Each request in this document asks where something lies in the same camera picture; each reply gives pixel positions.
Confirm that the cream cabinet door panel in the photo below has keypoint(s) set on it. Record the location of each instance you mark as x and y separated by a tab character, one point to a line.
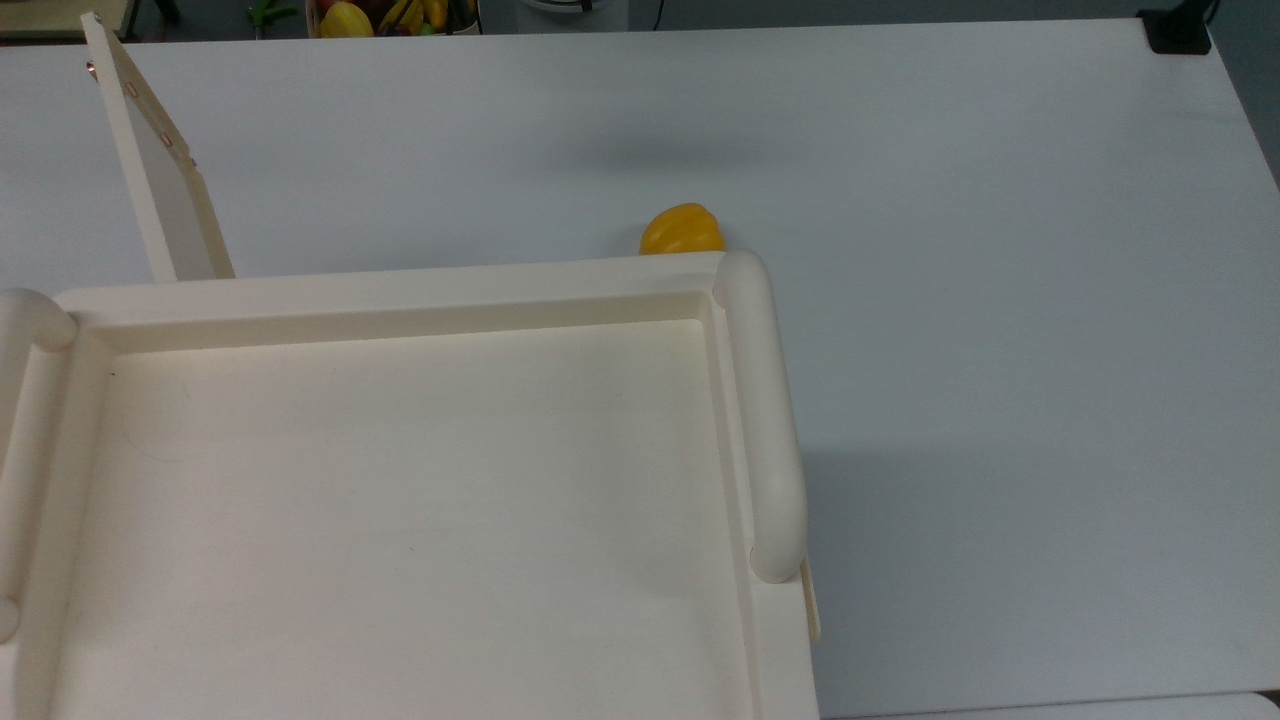
160	190

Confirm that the cream plastic storage cabinet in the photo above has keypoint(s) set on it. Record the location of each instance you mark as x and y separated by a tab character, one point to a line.
400	500

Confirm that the yellow bell pepper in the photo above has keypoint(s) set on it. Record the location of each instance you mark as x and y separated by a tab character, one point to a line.
682	232

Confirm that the banana bunch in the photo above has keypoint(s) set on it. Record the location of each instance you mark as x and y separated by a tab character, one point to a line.
412	12

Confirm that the fruit basket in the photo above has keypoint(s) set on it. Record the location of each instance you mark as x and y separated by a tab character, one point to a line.
395	22

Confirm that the yellow round fruit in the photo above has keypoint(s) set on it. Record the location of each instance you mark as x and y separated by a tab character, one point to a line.
345	20

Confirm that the green toy item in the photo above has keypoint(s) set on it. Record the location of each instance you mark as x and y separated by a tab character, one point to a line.
270	16

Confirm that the black table clamp with pole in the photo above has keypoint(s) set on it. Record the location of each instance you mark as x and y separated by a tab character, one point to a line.
1176	32

